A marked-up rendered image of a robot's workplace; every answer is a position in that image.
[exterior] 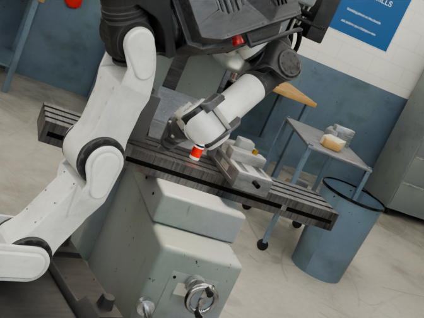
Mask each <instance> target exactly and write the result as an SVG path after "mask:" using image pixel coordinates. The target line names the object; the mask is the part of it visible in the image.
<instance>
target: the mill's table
mask: <svg viewBox="0 0 424 318"><path fill-rule="evenodd" d="M81 116H82V114H81V113H78V112H74V111H72V110H68V109H65V108H62V107H59V106H56V105H53V104H51V103H47V102H43V105H42V108H41V110H40V113H39V116H38V119H37V131H38V141H40V142H43V143H46V144H50V145H52V146H56V147H59V148H62V140H63V138H64V136H65V134H66V132H67V130H68V129H69V128H70V127H71V126H73V125H74V124H76V123H77V122H78V121H79V119H80V118H81ZM160 145H161V144H160V140H159V139H156V138H152V137H150V136H147V135H146V136H145V139H144V141H143V143H140V142H137V141H133V140H130V139H128V140H127V144H126V149H125V154H126V160H125V163H124V166H123V167H124V168H128V169H130V170H134V171H137V172H141V173H143V174H146V175H150V176H153V177H157V178H159V179H163V180H167V181H169V182H173V183H176V184H179V185H182V186H186V187H190V188H192V189H195V190H199V191H202V192H205V193H208V194H212V195H214V196H218V197H222V198H225V199H228V200H231V201H235V202H237V203H241V204H244V205H247V206H251V207H253V208H257V209H261V210H263V211H267V212H270V213H274V214H276V215H280V216H284V217H286V218H290V219H293V220H296V221H300V222H302V223H306V224H309V225H312V226H315V227H319V228H323V229H325V230H329V231H331V230H332V228H333V226H334V224H335V222H336V220H337V219H338V216H339V214H338V213H337V212H336V211H335V210H333V207H332V206H331V205H330V204H328V203H327V201H326V200H325V199H324V198H323V197H321V195H320V194H319V193H318V192H316V191H313V190H310V189H307V188H304V187H301V186H299V185H295V184H292V183H289V182H286V181H284V180H280V179H277V178H274V177H270V176H268V177H269V178H270V179H271V180H272V181H273V184H272V186H271V188H270V190H269V192H268V195H267V196H266V197H262V196H258V195H256V194H252V193H249V192H245V191H242V190H239V189H236V188H233V187H232V186H231V185H230V184H229V182H228V181H227V179H226V178H225V177H224V176H223V174H222V173H221V172H220V171H219V169H218V168H217V167H216V165H215V164H214V163H213V161H212V160H211V158H210V157H209V156H208V155H204V154H201V156H200V158H199V160H198V161H196V160H193V159H191V158H190V157H189V155H190V154H191V151H192V150H189V149H187V148H183V147H181V146H176V147H175V148H173V149H171V150H167V151H159V150H157V148H158V147H159V146H160Z"/></svg>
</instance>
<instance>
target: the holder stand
mask: <svg viewBox="0 0 424 318"><path fill-rule="evenodd" d="M160 100H161V98H160V97H159V96H158V95H157V94H156V93H155V89H154V88H152V90H151V95H150V99H149V100H148V102H147V104H146V105H145V107H144V109H143V110H142V111H141V113H140V115H139V117H138V119H137V122H136V124H135V126H134V128H133V130H132V132H131V134H130V137H129V139H130V140H133V141H137V142H140V143H143V141H144V139H145V136H146V133H147V132H148V129H149V127H150V124H151V122H152V120H153V117H154V114H155V112H156V110H157V107H158V105H159V103H160Z"/></svg>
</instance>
